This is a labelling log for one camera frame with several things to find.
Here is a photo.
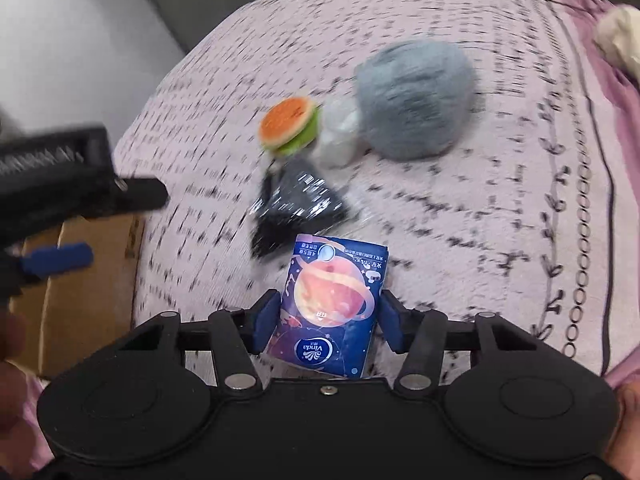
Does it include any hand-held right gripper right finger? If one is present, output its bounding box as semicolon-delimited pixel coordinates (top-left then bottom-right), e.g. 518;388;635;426
378;290;537;392

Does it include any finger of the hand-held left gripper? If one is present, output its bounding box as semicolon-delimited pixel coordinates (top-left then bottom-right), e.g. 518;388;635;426
119;177;170;212
20;242;95;277

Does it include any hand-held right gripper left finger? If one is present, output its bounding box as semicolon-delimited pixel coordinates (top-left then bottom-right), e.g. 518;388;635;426
120;289;282;392

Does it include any blue tissue pack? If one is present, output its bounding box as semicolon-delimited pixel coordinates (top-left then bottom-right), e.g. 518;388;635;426
269;233;389;379

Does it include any cardboard box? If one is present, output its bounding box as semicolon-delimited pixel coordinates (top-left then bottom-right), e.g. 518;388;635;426
9;214;147;378

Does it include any black plastic packet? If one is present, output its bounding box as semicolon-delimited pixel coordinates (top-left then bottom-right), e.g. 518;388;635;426
249;157;352;262

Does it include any pink patterned blanket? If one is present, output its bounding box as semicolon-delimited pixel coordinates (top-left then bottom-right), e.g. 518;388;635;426
112;0;618;381

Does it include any orange and green burger toy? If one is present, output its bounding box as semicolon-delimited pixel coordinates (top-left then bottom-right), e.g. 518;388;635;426
259;96;321;157

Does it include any white plastic bag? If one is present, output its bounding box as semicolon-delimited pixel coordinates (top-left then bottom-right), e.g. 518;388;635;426
316;96;372;167

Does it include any dark grey sofa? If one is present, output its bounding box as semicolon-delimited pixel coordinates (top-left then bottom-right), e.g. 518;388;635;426
127;0;286;55

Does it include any grey-blue fluffy hat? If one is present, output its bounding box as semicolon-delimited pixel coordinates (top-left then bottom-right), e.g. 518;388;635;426
354;39;477;162

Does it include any pink striped bed sheet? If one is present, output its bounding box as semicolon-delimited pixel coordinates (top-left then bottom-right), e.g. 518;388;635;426
552;0;640;392

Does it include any cream plush object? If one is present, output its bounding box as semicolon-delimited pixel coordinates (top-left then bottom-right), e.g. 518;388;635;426
593;4;640;72

